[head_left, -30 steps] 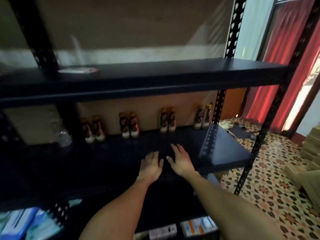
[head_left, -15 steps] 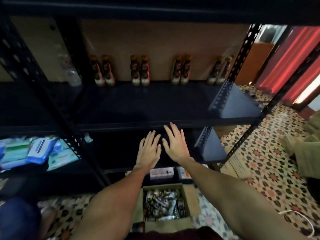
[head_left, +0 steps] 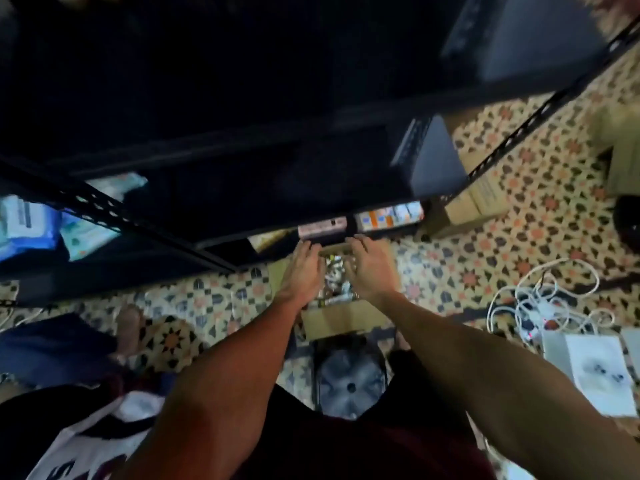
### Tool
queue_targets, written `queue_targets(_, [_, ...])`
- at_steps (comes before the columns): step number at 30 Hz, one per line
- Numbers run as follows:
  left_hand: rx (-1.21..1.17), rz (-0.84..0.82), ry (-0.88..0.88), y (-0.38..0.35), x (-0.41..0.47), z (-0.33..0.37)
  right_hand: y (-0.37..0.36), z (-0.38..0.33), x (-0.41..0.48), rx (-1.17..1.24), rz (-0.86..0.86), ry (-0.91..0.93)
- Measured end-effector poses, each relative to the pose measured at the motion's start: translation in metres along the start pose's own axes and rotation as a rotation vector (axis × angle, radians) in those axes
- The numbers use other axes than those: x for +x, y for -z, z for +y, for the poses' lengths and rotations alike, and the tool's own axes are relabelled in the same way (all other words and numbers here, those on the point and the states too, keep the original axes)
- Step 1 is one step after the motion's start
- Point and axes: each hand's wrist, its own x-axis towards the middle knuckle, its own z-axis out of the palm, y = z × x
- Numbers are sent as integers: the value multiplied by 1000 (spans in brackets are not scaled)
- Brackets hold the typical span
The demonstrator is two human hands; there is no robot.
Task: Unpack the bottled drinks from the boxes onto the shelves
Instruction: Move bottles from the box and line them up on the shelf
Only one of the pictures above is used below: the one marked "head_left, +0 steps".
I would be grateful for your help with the person's right hand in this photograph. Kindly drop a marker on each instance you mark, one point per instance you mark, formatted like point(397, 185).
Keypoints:
point(372, 269)

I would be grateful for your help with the person's left hand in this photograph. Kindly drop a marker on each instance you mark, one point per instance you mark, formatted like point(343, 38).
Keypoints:
point(303, 275)

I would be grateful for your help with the pile of bottles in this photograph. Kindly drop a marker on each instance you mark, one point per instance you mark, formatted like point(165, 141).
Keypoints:
point(338, 277)

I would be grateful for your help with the brown cardboard box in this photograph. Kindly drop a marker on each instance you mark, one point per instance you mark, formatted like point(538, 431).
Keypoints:
point(335, 319)

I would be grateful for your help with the black metal shelf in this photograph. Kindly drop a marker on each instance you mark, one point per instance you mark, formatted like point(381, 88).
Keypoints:
point(250, 95)
point(100, 285)

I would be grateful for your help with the person's right forearm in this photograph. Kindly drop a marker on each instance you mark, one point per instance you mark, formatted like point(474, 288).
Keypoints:
point(510, 385)

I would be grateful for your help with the person's left forearm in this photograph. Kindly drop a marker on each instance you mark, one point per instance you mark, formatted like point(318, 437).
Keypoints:
point(220, 395)

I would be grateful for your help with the stack of pink white boxes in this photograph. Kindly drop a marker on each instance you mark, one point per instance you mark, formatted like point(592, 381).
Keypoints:
point(322, 227)

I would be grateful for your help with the tissue packs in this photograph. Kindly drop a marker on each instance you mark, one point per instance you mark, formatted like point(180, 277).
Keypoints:
point(265, 240)

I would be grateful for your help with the row of orange blue packets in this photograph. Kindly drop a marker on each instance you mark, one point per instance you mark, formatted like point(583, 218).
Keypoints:
point(390, 215)

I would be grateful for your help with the black plastic stool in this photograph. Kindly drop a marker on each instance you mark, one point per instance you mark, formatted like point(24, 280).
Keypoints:
point(350, 377)

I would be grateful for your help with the white power strip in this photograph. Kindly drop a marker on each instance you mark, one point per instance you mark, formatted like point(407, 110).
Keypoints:
point(541, 317)

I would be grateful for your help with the white appliance carton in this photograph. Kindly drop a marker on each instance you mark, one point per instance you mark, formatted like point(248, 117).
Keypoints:
point(600, 373)

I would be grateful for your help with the black shoe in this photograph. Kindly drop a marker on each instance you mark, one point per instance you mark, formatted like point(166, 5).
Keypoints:
point(630, 221)

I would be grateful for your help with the row of wet wipe packs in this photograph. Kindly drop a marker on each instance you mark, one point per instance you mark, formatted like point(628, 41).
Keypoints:
point(40, 223)

